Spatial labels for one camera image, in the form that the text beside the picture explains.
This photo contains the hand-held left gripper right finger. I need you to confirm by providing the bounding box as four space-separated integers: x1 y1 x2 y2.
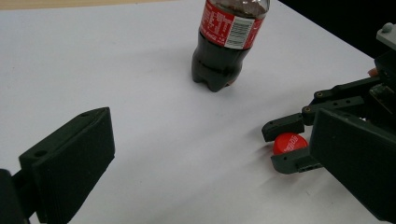
309 107 396 223

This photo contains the white board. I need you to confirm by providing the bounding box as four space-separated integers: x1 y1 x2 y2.
0 0 396 224

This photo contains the red bottle cap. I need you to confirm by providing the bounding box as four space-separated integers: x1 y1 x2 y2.
273 133 309 156

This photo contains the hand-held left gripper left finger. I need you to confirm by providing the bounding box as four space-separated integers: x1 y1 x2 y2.
12 106 116 224

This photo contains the cola bottle with red label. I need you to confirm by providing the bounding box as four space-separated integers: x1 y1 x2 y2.
191 0 271 93

